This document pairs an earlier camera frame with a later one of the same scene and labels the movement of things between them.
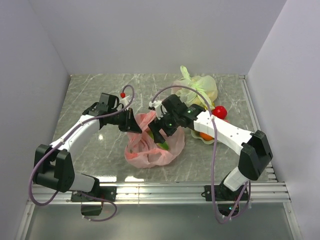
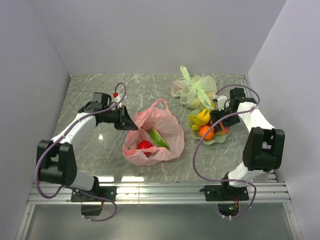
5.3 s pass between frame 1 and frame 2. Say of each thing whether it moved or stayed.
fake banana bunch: moved
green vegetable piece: stayed
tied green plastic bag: stayed
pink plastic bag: stayed
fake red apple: moved
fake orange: stayed
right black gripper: moved
